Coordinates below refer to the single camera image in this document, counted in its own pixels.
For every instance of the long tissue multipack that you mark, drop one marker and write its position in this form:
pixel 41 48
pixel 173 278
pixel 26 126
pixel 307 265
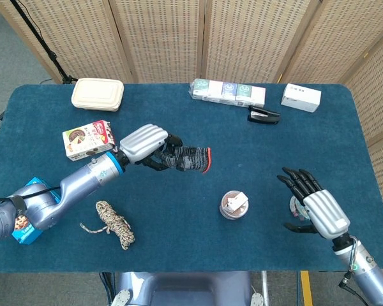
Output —
pixel 226 92

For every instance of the blue snack box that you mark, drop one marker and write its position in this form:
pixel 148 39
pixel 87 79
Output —
pixel 27 234

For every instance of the black stapler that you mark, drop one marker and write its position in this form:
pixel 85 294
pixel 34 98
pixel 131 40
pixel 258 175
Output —
pixel 265 117

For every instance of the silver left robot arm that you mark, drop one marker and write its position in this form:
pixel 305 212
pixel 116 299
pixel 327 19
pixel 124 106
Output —
pixel 83 178

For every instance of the small white cardboard box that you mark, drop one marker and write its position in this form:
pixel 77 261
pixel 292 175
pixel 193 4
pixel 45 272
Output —
pixel 236 201

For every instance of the beige lidded lunch box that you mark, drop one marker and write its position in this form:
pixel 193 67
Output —
pixel 97 94

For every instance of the black tripod stand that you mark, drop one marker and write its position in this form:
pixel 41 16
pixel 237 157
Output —
pixel 48 54

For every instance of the grey knit work glove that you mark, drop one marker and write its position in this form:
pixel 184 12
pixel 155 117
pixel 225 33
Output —
pixel 188 157

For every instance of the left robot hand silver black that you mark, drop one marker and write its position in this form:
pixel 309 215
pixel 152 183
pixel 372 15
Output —
pixel 140 143

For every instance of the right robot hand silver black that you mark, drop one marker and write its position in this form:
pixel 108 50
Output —
pixel 325 210

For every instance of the blue table cloth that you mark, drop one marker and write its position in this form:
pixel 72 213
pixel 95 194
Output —
pixel 191 178

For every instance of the woven rattan folding screen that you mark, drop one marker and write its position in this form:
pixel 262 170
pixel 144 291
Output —
pixel 166 38

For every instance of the white chocolate cookie box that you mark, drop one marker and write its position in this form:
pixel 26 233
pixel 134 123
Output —
pixel 86 140

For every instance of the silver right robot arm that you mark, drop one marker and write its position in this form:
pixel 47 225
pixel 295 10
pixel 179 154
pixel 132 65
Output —
pixel 370 277

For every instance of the silver robot torso base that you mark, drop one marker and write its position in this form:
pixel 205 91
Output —
pixel 185 290

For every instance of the white rectangular carton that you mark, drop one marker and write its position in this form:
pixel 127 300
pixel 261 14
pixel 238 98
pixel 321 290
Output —
pixel 301 98

